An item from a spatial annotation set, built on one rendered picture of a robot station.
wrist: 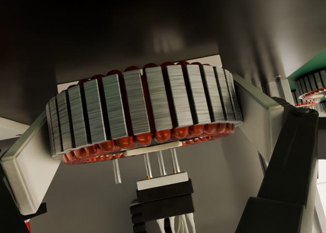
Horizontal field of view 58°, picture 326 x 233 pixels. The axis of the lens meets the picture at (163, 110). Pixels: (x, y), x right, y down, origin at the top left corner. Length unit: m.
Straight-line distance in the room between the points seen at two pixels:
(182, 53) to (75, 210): 0.43
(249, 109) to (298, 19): 0.12
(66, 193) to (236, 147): 0.34
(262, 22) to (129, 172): 0.42
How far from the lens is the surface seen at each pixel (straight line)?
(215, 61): 0.27
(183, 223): 0.51
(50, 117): 0.16
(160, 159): 0.47
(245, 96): 0.16
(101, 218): 0.60
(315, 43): 0.33
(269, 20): 0.24
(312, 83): 0.56
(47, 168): 0.17
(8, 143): 0.51
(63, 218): 0.62
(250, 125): 0.16
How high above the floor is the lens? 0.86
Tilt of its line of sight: 11 degrees down
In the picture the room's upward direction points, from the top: 169 degrees clockwise
